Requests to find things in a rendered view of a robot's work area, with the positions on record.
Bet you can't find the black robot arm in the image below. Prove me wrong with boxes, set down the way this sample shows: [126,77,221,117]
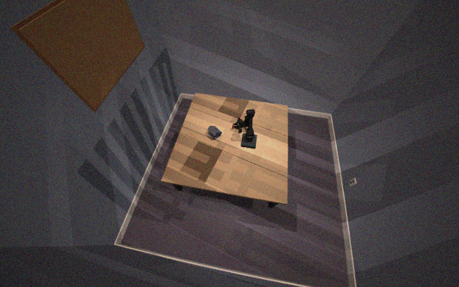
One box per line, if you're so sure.
[239,109,255,142]

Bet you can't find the dark grey square panel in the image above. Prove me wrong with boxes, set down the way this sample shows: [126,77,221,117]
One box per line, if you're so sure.
[208,126,222,140]

